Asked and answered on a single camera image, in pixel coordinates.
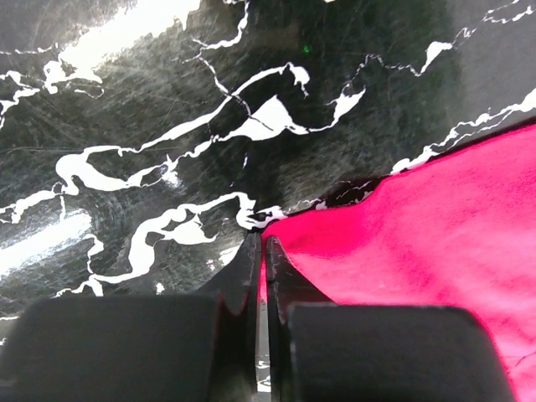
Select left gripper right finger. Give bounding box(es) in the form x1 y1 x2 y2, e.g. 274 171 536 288
265 236 333 401

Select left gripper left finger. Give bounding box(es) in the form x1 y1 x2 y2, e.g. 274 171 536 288
198 233 261 401

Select pink t shirt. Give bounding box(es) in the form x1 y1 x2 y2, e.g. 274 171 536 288
261 126 535 401

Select black marble pattern mat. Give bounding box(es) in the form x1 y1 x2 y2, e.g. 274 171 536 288
0 0 536 402

